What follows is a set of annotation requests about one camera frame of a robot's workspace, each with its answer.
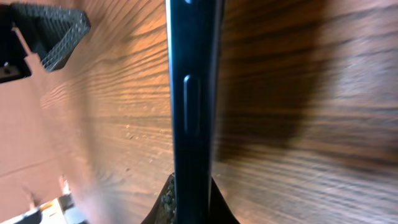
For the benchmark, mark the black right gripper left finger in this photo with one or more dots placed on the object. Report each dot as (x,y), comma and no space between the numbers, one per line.
(164,210)

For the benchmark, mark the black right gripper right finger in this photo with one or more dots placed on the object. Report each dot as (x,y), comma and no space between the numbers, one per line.
(219,211)

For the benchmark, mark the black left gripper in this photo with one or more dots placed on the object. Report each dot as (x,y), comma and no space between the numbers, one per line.
(52,32)

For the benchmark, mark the cardboard backdrop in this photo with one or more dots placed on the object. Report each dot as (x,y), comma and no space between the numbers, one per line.
(41,144)

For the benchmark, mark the Samsung Galaxy smartphone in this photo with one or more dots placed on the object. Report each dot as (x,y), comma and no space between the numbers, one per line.
(193,36)

